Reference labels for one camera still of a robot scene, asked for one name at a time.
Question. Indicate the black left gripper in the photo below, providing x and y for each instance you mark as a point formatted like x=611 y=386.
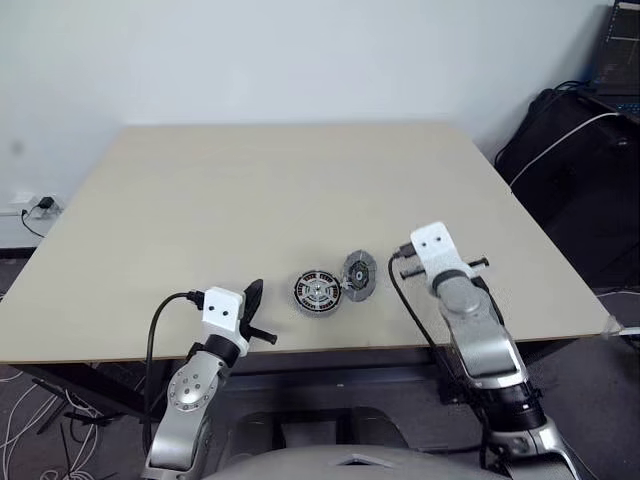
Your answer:
x=246 y=327

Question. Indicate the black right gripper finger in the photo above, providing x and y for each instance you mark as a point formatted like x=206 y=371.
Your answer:
x=481 y=263

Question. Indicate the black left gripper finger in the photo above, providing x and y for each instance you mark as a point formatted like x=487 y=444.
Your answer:
x=410 y=274

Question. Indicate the motor stator with copper windings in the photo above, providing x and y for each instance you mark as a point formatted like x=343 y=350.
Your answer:
x=299 y=300

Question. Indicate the grey round rotor cover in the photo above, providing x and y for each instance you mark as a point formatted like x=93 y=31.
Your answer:
x=360 y=276

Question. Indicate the dark rounded robot base shapes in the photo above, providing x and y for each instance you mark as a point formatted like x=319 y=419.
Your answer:
x=320 y=425

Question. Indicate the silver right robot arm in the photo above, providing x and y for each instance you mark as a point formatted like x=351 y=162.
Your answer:
x=480 y=340

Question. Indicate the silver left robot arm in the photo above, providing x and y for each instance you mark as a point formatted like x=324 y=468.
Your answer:
x=192 y=395

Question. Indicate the black bag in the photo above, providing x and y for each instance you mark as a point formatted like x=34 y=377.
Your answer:
x=575 y=190

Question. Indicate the clear tape on table corner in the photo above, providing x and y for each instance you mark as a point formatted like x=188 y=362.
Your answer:
x=617 y=327

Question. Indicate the grey robot torso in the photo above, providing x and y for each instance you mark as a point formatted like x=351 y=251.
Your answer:
x=350 y=460

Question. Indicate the black power adapter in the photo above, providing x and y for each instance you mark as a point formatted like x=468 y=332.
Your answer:
x=46 y=205

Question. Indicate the open black laptop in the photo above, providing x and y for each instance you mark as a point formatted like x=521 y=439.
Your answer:
x=617 y=55

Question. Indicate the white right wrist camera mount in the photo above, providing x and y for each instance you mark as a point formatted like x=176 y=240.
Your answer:
x=437 y=250

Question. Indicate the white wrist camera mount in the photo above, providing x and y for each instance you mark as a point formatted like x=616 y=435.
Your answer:
x=222 y=312
x=437 y=250

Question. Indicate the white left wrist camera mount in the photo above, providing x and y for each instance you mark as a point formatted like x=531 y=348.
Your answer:
x=222 y=312

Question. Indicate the black table frame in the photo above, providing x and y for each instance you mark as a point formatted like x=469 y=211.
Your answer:
x=325 y=362

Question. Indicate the white wall power strip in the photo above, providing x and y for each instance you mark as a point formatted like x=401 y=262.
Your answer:
x=12 y=211

